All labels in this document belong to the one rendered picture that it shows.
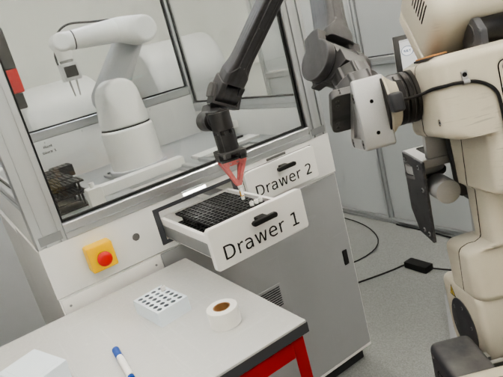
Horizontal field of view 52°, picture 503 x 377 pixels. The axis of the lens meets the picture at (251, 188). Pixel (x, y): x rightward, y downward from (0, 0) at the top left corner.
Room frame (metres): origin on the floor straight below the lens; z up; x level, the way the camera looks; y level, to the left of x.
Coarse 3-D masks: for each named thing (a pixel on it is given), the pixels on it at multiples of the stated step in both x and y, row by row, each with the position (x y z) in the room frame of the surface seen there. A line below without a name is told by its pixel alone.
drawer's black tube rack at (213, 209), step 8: (224, 192) 1.53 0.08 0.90; (208, 200) 1.48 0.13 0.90; (216, 200) 1.46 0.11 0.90; (224, 200) 1.44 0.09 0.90; (232, 200) 1.42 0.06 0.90; (240, 200) 1.40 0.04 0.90; (248, 200) 1.38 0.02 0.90; (192, 208) 1.45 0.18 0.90; (200, 208) 1.43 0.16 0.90; (208, 208) 1.41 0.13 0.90; (216, 208) 1.39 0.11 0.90; (224, 208) 1.37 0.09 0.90; (232, 208) 1.35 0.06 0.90; (240, 208) 1.34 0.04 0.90; (184, 216) 1.39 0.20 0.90; (192, 216) 1.37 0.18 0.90; (200, 216) 1.36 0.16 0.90; (208, 216) 1.33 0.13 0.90; (216, 216) 1.32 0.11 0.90; (224, 216) 1.30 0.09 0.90; (184, 224) 1.41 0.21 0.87; (192, 224) 1.39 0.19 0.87; (200, 224) 1.38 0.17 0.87
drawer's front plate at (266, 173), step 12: (288, 156) 1.66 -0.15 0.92; (300, 156) 1.69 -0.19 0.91; (312, 156) 1.71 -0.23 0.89; (264, 168) 1.61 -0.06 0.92; (276, 168) 1.64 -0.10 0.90; (288, 168) 1.66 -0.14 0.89; (300, 168) 1.68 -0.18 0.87; (312, 168) 1.71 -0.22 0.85; (252, 180) 1.59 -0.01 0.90; (264, 180) 1.61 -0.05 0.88; (276, 180) 1.63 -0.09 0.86; (288, 180) 1.65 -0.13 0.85; (300, 180) 1.68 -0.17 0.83; (252, 192) 1.58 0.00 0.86; (264, 192) 1.60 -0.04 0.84; (276, 192) 1.62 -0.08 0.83
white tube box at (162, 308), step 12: (156, 288) 1.19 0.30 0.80; (168, 288) 1.17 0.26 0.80; (144, 300) 1.14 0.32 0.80; (156, 300) 1.12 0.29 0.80; (168, 300) 1.12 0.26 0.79; (180, 300) 1.09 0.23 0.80; (144, 312) 1.11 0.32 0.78; (156, 312) 1.06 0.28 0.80; (168, 312) 1.07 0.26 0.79; (180, 312) 1.09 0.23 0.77; (156, 324) 1.08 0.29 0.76
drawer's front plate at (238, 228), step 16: (288, 192) 1.27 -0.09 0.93; (256, 208) 1.21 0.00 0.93; (272, 208) 1.24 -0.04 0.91; (288, 208) 1.26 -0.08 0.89; (304, 208) 1.28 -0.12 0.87; (224, 224) 1.16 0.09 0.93; (240, 224) 1.19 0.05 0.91; (272, 224) 1.23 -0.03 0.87; (288, 224) 1.25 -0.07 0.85; (304, 224) 1.28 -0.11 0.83; (208, 240) 1.14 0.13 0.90; (224, 240) 1.16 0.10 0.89; (240, 240) 1.18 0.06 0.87; (256, 240) 1.20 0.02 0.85; (272, 240) 1.22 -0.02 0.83; (224, 256) 1.15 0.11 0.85; (240, 256) 1.17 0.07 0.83
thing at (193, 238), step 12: (228, 192) 1.57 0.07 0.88; (192, 204) 1.51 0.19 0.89; (168, 216) 1.47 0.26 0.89; (168, 228) 1.41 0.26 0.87; (180, 228) 1.33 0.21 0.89; (192, 228) 1.29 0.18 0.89; (180, 240) 1.35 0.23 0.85; (192, 240) 1.27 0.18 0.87; (204, 240) 1.21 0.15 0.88; (204, 252) 1.23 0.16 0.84
